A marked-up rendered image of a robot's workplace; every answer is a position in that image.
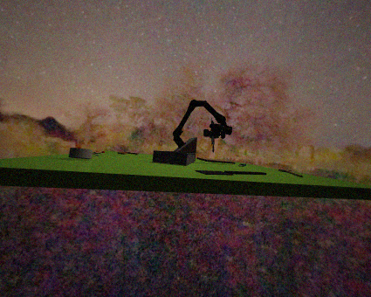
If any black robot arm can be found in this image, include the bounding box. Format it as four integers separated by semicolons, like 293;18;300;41
173;100;232;148

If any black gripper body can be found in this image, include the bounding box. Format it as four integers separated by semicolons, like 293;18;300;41
203;128;225;139

